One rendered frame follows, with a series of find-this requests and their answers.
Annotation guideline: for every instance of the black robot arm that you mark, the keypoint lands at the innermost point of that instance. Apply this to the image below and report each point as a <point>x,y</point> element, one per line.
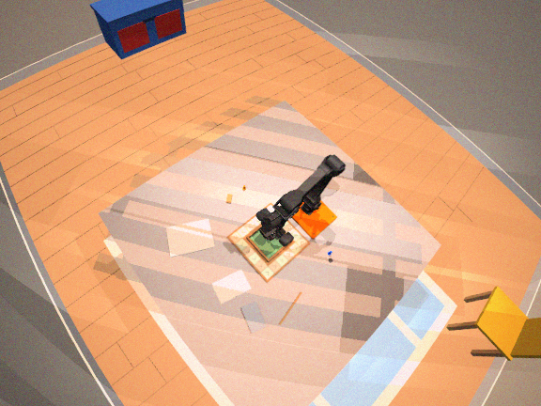
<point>309,193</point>

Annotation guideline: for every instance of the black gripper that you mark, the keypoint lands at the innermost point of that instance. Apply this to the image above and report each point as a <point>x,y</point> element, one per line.
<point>284,237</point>

